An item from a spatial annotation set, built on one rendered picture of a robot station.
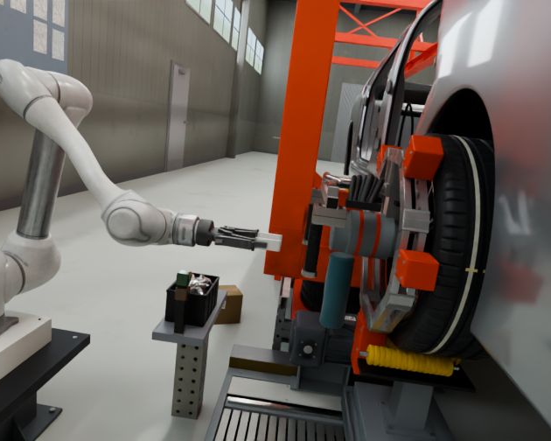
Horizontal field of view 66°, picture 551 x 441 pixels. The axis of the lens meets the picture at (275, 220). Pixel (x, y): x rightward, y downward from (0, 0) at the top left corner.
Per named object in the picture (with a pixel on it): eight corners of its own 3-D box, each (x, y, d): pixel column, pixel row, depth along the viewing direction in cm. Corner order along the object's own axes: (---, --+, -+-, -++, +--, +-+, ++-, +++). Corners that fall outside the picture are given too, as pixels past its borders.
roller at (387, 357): (459, 381, 124) (463, 364, 123) (359, 367, 126) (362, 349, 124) (453, 371, 130) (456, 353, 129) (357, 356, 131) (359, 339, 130)
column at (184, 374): (196, 419, 165) (205, 319, 156) (170, 416, 165) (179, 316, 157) (202, 403, 175) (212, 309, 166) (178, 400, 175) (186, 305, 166)
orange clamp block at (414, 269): (423, 279, 106) (435, 292, 98) (393, 274, 107) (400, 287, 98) (429, 252, 105) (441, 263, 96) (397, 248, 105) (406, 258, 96)
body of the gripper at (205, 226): (200, 241, 123) (232, 245, 123) (192, 248, 115) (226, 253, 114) (202, 215, 122) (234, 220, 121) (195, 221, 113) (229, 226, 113)
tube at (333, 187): (400, 206, 111) (408, 165, 109) (327, 196, 112) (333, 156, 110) (387, 196, 129) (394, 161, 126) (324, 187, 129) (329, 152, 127)
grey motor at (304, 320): (386, 416, 169) (402, 335, 161) (282, 400, 171) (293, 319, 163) (379, 389, 187) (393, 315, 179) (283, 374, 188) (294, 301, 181)
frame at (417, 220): (401, 363, 111) (444, 155, 100) (376, 360, 111) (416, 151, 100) (370, 289, 164) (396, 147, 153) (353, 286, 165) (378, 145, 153)
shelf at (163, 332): (202, 347, 137) (203, 339, 136) (150, 339, 138) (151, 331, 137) (226, 297, 179) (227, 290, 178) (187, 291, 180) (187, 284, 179)
